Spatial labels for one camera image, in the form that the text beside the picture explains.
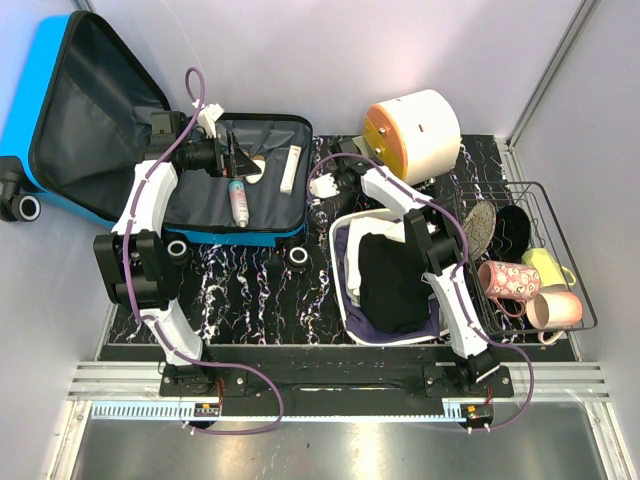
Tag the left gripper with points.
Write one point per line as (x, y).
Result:
(236, 163)

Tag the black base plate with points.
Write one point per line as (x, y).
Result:
(428, 380)

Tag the black cloth garment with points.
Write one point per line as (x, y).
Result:
(393, 296)

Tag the peach gradient mug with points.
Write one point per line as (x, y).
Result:
(551, 313)

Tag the grey speckled plate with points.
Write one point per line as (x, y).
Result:
(479, 227)

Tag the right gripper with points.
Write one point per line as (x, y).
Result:
(342, 192)

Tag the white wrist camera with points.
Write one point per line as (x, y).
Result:
(324, 187)
(207, 117)

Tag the pink white spray bottle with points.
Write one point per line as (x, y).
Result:
(239, 203)

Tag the aluminium rail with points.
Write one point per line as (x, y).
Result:
(141, 380)

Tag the white rectangular tube box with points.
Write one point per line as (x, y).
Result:
(290, 170)

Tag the blue fish-print suitcase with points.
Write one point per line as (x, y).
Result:
(81, 119)

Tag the purple cloth garment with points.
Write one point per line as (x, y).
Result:
(395, 304)

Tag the cream cylindrical drawer box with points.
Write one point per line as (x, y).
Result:
(417, 136)

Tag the black wire dish rack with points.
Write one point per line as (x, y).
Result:
(546, 232)

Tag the detached black white wheel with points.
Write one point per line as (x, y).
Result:
(297, 258)

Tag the white plastic basin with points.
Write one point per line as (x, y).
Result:
(355, 323)

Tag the white fluffy towel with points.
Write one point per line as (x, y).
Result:
(358, 228)

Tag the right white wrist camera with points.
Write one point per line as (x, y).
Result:
(324, 187)

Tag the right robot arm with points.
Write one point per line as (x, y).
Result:
(437, 242)

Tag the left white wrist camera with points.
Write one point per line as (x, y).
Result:
(207, 117)

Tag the black bowl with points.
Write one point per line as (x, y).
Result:
(512, 234)

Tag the yellow-green mug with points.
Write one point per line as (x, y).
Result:
(552, 274)

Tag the pink patterned mug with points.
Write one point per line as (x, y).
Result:
(517, 283)

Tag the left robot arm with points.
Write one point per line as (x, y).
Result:
(139, 268)

